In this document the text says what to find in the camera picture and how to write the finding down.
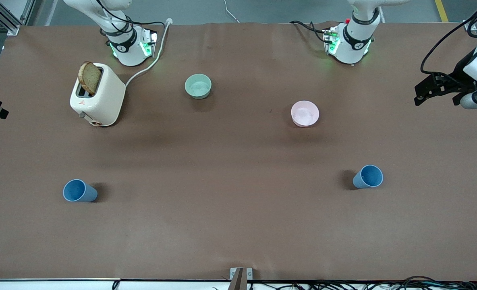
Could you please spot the metal table bracket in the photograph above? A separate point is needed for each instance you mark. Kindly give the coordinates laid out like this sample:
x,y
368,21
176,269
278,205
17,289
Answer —
x,y
240,278

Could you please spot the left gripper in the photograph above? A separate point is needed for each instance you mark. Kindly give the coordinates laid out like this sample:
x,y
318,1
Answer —
x,y
457,77

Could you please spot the brown bread slice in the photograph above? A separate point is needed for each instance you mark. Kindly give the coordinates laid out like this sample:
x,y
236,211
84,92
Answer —
x,y
89,77

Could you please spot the blue plastic cup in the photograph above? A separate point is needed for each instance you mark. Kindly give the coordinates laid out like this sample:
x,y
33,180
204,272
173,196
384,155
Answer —
x,y
369,176
77,191

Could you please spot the pink bowl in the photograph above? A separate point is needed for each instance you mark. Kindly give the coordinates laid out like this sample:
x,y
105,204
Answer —
x,y
305,113

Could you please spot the brown table cover sheet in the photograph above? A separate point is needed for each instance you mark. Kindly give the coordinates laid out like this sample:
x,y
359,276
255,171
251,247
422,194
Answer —
x,y
238,217

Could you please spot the green bowl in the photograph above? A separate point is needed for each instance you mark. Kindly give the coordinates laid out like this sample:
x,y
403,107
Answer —
x,y
198,86

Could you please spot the cream white toaster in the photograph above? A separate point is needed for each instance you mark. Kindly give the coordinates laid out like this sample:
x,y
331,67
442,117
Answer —
x,y
105,100

